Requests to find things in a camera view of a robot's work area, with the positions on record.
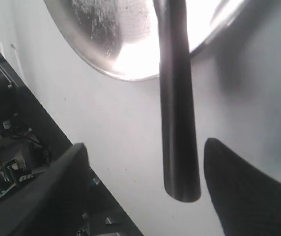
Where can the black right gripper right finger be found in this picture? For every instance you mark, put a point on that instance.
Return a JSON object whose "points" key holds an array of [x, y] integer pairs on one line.
{"points": [[246, 200]]}

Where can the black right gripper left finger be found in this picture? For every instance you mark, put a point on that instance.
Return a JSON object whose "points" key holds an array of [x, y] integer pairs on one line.
{"points": [[54, 203]]}

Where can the black knife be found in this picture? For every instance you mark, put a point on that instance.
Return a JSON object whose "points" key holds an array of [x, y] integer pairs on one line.
{"points": [[179, 138]]}

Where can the round steel plate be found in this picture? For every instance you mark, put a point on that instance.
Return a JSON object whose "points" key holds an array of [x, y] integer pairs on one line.
{"points": [[119, 38]]}

